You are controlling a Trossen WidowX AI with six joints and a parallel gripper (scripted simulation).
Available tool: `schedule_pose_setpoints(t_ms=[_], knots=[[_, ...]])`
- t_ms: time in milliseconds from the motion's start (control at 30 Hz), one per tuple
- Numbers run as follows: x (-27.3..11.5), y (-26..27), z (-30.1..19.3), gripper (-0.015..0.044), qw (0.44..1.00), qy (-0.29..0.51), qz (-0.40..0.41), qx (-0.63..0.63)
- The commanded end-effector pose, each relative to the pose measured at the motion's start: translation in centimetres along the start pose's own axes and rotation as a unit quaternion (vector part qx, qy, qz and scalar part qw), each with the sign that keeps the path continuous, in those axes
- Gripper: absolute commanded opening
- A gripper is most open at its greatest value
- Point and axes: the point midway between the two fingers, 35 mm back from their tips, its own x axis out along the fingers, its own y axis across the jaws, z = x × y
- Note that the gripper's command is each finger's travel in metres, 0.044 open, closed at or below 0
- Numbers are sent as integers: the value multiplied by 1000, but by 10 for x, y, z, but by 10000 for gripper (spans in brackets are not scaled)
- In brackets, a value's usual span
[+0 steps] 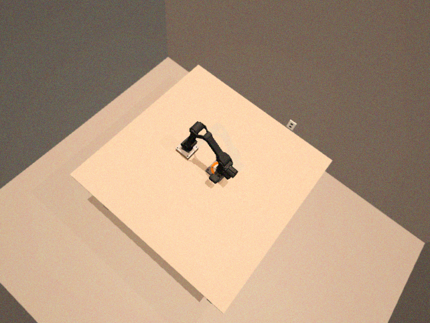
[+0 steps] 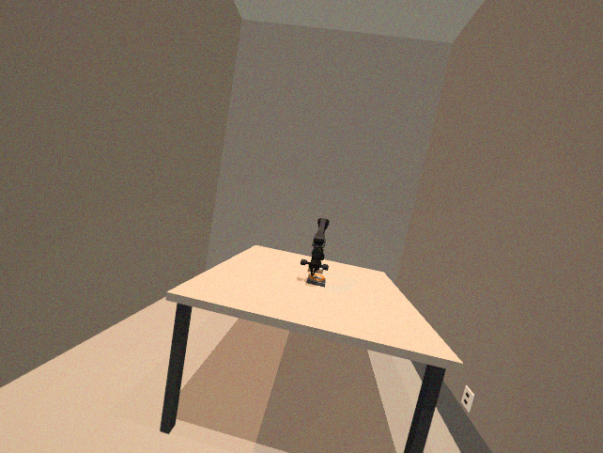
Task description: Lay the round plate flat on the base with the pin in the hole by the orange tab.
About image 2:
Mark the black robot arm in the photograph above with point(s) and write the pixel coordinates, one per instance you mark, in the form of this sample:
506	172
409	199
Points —
318	241

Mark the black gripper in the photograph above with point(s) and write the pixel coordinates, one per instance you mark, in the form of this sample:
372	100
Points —
324	266

